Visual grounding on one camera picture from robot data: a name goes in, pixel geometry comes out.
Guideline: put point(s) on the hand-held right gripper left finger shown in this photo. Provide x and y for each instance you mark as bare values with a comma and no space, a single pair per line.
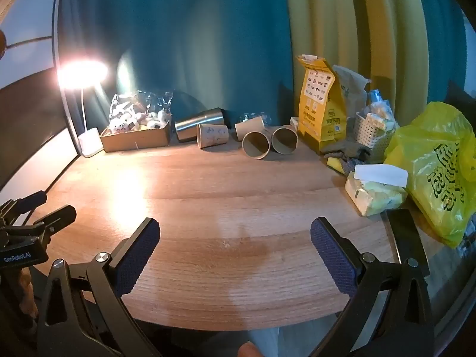
137,254

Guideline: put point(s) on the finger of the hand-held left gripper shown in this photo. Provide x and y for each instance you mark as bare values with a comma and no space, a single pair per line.
57,218
26,201

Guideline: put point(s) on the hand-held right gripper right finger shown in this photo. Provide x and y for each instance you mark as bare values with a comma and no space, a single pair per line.
333,256

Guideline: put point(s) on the brown paper cup with scribbles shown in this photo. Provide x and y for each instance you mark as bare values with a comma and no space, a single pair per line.
214,135

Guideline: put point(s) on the pale yellow tissue pack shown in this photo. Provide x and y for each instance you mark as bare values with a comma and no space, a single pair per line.
372,198

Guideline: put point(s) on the flat black object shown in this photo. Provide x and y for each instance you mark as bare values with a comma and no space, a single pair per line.
405,234

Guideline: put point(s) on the white desk lamp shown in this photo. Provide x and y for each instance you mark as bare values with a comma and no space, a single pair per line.
90,143

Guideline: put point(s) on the yellow cloth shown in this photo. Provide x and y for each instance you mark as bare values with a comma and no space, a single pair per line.
334,163

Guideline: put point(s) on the grey cloth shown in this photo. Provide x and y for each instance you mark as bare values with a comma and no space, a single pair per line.
349,152

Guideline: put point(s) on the brown cardboard box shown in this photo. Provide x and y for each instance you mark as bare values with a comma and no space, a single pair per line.
134,140

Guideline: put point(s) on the white woven plastic basket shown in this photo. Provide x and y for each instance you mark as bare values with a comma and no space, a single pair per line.
372,135

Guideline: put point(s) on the yellow printed plastic bag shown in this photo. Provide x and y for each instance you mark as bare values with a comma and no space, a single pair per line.
427,156

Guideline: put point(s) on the yellow printed paper bag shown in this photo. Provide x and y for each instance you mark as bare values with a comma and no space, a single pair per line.
319,119

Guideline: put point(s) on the small white box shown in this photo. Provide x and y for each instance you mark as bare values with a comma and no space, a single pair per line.
293,122

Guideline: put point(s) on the stainless steel tumbler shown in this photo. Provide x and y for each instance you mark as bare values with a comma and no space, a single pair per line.
197,123

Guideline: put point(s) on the pale packets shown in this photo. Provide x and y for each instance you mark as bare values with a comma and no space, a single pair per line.
379,113

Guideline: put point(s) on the grey paper bag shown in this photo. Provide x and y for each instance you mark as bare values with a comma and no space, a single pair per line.
353,93

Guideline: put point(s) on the teal curtain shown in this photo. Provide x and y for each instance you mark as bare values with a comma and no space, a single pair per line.
186,44

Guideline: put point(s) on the yellow curtain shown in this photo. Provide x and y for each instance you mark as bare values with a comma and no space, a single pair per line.
372,26

